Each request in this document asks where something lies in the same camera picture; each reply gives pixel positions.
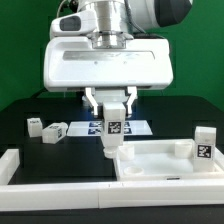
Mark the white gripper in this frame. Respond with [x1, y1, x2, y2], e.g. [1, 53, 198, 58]
[43, 9, 173, 117]

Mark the white square tabletop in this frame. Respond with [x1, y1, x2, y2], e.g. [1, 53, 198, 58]
[113, 139, 224, 181]

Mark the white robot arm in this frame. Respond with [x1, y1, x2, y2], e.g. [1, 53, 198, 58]
[44, 0, 193, 114]

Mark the white marker tag sheet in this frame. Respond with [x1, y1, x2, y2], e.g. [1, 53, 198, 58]
[67, 120, 152, 137]

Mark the white U-shaped obstacle fence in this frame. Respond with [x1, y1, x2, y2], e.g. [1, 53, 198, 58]
[0, 149, 224, 212]

